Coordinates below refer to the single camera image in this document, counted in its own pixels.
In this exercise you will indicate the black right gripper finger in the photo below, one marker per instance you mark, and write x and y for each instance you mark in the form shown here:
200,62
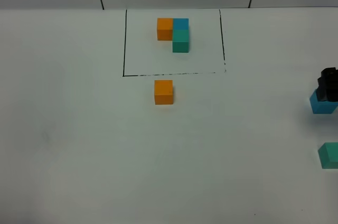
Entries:
325,95

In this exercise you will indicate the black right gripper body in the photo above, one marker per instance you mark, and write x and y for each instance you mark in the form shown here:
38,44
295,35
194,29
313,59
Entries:
328,80

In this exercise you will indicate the green template block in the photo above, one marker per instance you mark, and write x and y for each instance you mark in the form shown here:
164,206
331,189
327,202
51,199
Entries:
181,41

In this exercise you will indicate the blue template block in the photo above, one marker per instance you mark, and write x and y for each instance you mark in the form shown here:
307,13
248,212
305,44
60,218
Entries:
180,24

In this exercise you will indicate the orange template block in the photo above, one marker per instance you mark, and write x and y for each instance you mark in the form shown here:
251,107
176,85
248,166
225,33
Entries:
164,29

